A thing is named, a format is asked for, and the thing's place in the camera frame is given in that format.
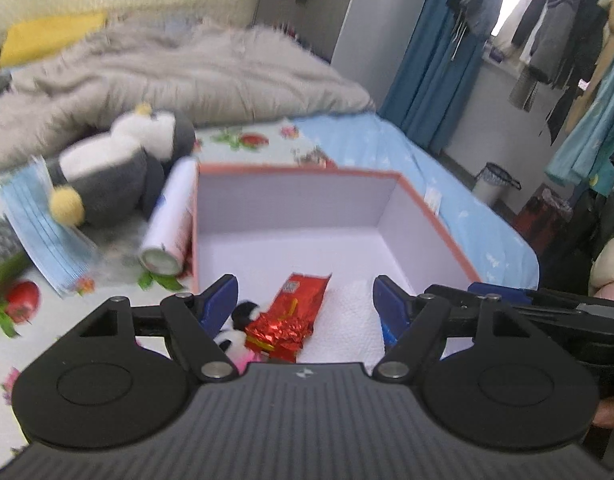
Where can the white lint roller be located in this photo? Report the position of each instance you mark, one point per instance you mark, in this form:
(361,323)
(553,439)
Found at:
(172,210)

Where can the blue face mask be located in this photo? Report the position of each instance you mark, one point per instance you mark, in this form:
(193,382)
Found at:
(47,240)

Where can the grey duvet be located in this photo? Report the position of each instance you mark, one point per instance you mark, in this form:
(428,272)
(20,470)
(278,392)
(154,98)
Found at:
(187,75)

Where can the fruit printed tablecloth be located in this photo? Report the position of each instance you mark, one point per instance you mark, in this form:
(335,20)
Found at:
(112,270)

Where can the yellow pillow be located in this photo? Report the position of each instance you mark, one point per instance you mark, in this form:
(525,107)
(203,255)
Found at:
(52,35)

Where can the red foil snack packet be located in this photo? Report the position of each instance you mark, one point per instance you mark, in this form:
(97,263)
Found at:
(292,310)

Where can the white paper towel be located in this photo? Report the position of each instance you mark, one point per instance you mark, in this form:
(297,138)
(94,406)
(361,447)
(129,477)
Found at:
(352,320)

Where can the light blue printed garment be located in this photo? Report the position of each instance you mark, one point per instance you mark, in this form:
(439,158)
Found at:
(592,130)

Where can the red waste bin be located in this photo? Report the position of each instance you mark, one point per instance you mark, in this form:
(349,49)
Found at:
(537,220)

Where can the person's right hand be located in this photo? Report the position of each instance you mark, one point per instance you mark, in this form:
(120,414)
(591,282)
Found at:
(611,410)

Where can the grey penguin plush toy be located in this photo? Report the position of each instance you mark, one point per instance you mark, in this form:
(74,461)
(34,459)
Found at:
(117,175)

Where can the black-white striped garment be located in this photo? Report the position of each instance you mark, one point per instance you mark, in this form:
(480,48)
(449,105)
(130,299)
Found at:
(523,90)

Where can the cream padded garment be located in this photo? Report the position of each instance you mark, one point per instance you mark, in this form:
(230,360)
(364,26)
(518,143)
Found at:
(609,265)

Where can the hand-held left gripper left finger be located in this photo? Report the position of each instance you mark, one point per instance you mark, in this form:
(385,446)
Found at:
(222,301)

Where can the green plush stem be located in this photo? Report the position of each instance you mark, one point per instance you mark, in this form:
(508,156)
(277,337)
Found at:
(2,280)

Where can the white waste bin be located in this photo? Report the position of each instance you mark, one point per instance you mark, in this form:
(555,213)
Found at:
(489,187)

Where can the orange cardboard box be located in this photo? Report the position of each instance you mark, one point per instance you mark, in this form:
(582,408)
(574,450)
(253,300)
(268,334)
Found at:
(287,210)

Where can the small panda plush toy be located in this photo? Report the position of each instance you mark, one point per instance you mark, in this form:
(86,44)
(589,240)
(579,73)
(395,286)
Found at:
(244,315)

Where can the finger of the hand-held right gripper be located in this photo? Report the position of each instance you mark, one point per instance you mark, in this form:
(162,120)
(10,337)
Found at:
(452,294)
(507,294)

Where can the blue curtain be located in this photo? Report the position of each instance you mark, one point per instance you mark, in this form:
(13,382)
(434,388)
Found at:
(432,85)

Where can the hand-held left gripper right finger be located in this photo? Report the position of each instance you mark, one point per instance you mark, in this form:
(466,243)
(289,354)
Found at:
(387,305)

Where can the grey wardrobe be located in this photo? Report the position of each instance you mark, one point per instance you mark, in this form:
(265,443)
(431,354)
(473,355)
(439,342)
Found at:
(367,25)

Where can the blue basin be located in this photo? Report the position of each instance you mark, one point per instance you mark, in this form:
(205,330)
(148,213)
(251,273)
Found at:
(493,54)

